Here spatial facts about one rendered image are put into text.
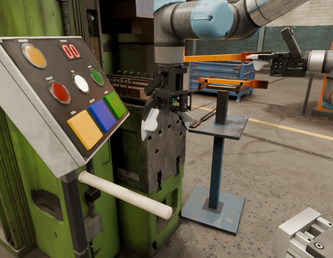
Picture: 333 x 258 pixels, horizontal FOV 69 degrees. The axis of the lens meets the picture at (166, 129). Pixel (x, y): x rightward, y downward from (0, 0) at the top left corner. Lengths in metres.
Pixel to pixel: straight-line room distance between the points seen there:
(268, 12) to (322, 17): 8.02
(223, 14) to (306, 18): 8.19
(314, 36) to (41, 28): 8.09
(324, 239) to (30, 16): 1.04
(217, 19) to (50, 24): 0.62
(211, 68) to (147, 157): 4.04
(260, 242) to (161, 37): 1.45
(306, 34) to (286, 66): 7.68
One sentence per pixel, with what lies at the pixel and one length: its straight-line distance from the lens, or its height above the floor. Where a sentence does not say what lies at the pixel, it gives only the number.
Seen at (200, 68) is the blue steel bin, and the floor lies 0.57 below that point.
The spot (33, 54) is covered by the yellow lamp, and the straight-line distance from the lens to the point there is 0.57.
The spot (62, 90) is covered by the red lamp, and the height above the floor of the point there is 1.09.
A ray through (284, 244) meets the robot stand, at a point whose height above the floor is 0.74.
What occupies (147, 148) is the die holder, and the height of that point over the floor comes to 0.72.
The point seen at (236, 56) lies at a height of 1.12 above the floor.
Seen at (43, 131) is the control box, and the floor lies 1.03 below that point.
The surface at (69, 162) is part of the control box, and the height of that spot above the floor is 0.96.
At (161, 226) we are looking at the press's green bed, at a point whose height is 0.15.
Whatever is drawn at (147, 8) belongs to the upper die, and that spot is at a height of 1.30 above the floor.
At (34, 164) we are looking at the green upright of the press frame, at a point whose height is 0.58.
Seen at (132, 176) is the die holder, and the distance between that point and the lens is 1.27.
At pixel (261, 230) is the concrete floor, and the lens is 1.84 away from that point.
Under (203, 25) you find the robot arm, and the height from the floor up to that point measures 1.22.
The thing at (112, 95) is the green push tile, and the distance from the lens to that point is 0.74.
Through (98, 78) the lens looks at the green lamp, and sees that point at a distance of 0.73.
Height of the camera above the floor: 1.20
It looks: 21 degrees down
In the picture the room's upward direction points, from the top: straight up
